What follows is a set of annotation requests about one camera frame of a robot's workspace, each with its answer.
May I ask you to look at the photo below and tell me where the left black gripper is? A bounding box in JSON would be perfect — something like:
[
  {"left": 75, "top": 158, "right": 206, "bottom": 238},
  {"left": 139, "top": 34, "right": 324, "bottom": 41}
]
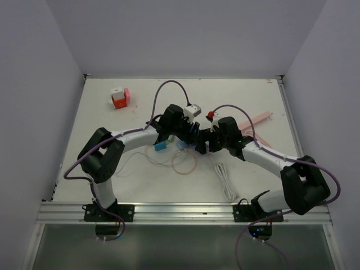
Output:
[{"left": 169, "top": 112, "right": 200, "bottom": 144}]

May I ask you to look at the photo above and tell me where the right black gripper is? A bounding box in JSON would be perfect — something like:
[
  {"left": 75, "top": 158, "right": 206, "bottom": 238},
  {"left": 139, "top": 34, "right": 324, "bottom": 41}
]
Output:
[{"left": 195, "top": 127, "right": 230, "bottom": 154}]

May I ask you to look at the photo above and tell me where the green usb charger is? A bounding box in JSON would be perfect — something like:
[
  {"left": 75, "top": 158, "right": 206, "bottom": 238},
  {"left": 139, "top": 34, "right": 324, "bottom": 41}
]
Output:
[{"left": 166, "top": 135, "right": 173, "bottom": 144}]

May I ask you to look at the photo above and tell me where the light blue usb charger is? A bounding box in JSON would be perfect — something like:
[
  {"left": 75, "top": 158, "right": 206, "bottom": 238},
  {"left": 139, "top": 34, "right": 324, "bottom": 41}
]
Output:
[{"left": 175, "top": 140, "right": 188, "bottom": 150}]

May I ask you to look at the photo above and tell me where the blue plug adapter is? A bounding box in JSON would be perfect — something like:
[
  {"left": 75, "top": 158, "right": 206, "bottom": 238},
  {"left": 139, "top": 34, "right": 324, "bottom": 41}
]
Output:
[{"left": 154, "top": 141, "right": 167, "bottom": 151}]

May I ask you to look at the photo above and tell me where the white power strip cord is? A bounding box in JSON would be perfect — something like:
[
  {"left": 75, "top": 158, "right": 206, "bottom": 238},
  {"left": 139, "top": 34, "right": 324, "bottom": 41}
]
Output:
[{"left": 209, "top": 156, "right": 240, "bottom": 203}]

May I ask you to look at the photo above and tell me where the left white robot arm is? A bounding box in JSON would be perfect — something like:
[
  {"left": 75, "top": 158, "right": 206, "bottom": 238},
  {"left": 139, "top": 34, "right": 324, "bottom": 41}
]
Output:
[{"left": 78, "top": 104, "right": 201, "bottom": 221}]

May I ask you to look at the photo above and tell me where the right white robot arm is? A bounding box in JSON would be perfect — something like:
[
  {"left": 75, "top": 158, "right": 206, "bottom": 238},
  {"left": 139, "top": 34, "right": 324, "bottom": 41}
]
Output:
[{"left": 196, "top": 112, "right": 330, "bottom": 221}]

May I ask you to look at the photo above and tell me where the orange cube socket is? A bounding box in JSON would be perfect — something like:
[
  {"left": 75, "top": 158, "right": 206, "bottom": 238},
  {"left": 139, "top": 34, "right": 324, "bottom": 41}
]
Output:
[{"left": 110, "top": 96, "right": 128, "bottom": 110}]

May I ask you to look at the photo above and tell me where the thin pink usb cable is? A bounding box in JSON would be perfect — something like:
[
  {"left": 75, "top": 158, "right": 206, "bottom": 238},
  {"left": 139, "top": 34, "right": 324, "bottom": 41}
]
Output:
[{"left": 145, "top": 140, "right": 197, "bottom": 176}]

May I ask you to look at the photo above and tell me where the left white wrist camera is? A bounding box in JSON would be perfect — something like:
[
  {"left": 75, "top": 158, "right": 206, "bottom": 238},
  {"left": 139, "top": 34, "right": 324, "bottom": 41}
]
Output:
[{"left": 183, "top": 104, "right": 201, "bottom": 122}]

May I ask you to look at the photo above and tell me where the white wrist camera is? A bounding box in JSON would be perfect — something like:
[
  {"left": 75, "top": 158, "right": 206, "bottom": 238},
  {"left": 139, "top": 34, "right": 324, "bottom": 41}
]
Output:
[
  {"left": 183, "top": 104, "right": 201, "bottom": 122},
  {"left": 206, "top": 111, "right": 222, "bottom": 132}
]

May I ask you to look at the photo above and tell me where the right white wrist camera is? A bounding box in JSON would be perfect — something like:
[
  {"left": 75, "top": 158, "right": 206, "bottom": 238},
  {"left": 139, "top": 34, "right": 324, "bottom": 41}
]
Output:
[{"left": 206, "top": 111, "right": 222, "bottom": 132}]

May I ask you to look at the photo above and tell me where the thin light blue cable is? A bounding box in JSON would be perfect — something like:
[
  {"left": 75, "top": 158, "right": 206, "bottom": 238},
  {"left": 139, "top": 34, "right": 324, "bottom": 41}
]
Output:
[{"left": 114, "top": 146, "right": 183, "bottom": 178}]

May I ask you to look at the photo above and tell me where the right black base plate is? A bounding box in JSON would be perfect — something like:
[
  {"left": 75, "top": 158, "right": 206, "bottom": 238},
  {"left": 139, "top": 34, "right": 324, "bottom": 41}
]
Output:
[{"left": 232, "top": 199, "right": 284, "bottom": 223}]

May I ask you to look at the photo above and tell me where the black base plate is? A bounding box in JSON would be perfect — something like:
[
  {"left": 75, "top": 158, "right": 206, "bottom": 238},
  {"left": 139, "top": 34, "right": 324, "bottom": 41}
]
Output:
[
  {"left": 232, "top": 199, "right": 284, "bottom": 223},
  {"left": 82, "top": 204, "right": 135, "bottom": 222}
]

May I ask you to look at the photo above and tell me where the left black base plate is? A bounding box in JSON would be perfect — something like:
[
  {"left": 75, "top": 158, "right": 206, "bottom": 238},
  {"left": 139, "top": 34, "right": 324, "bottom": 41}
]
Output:
[{"left": 82, "top": 204, "right": 135, "bottom": 222}]

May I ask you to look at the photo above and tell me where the aluminium mounting rail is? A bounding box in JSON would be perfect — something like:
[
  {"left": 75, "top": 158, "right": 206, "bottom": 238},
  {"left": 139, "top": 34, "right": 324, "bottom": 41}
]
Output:
[{"left": 21, "top": 201, "right": 332, "bottom": 270}]

